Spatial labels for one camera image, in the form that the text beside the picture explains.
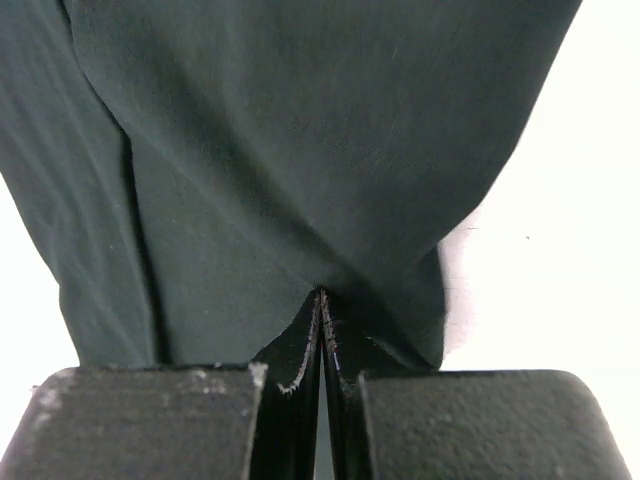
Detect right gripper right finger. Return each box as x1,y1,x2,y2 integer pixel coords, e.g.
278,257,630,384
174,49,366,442
319,292,630,479

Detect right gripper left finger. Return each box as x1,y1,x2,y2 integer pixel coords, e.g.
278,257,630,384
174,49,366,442
1,292,321,480

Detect black t shirt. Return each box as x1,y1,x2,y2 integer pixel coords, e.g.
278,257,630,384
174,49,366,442
1,1,579,367

